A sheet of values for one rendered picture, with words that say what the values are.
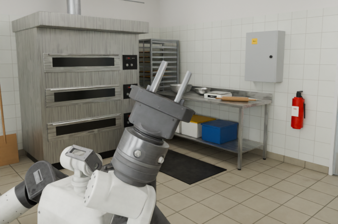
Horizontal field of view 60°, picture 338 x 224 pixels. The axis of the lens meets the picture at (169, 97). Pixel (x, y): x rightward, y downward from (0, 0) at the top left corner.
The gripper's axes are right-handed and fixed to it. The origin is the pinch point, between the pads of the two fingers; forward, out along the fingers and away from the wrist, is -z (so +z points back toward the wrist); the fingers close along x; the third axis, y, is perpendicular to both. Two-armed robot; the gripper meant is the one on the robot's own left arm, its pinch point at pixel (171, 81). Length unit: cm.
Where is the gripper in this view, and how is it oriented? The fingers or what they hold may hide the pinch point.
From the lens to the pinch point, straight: 53.6
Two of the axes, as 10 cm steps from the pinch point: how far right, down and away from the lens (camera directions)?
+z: -3.9, 9.2, 0.3
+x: -9.1, -4.0, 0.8
